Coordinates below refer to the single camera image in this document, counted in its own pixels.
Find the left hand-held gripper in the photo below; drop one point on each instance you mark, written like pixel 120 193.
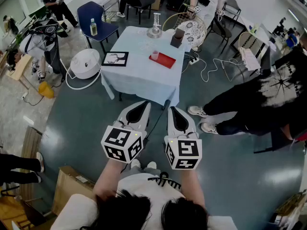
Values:
pixel 115 140

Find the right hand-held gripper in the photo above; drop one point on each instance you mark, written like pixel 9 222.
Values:
pixel 184 152

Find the translucent plastic cup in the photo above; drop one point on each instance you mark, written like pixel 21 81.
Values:
pixel 155 56

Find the red tray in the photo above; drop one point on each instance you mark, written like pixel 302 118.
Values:
pixel 165 60

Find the person's right forearm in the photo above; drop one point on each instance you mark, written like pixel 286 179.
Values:
pixel 192 188

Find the person's left forearm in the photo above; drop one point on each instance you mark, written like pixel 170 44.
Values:
pixel 108 176

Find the grey pen holder box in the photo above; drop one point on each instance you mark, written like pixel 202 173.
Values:
pixel 177 41

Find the table with light blue tablecloth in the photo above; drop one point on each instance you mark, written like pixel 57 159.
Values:
pixel 144 75

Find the person's left white shoe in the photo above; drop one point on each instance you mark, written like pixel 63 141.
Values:
pixel 135 163

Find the person's white shoe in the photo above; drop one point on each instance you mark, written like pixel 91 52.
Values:
pixel 135 163
pixel 151 164

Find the person's right white shoe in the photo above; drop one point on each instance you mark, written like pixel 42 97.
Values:
pixel 151 164

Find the person's grey trousers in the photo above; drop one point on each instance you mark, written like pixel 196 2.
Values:
pixel 135 171

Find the black framed antler picture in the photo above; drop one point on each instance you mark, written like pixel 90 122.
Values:
pixel 115 59

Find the white power strip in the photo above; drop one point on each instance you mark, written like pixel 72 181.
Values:
pixel 194 60
pixel 24 95

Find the clear flower-shaped dish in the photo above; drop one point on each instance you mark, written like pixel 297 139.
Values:
pixel 146 47

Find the person's white printed shirt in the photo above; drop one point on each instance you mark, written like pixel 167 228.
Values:
pixel 144 190

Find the silver desk lamp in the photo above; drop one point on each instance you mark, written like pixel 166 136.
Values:
pixel 154 31

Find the blue chair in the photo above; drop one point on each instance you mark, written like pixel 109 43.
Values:
pixel 105 30

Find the yellow bag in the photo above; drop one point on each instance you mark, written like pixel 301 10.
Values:
pixel 46 91

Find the floral seat cushion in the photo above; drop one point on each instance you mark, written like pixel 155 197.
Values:
pixel 194 32

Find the pink cloth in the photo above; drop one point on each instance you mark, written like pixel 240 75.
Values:
pixel 249 59

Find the cardboard box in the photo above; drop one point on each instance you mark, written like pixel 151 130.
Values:
pixel 69 188

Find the bottle of yellow-green drink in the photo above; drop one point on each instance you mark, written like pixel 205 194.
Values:
pixel 93 29

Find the dark brown chair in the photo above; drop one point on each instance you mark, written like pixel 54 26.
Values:
pixel 221 31

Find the rattan chair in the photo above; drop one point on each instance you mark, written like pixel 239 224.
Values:
pixel 176 17
pixel 251 42

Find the wooden board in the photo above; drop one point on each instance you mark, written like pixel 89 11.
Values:
pixel 30 152

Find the black backpack device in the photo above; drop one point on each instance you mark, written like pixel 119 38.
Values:
pixel 49 29

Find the light wooden table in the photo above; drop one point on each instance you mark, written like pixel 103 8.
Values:
pixel 20 67

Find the grey folding chair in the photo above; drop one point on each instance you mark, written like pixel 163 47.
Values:
pixel 231 5

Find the cluttered wooden shelf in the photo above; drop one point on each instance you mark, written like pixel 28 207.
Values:
pixel 290 210

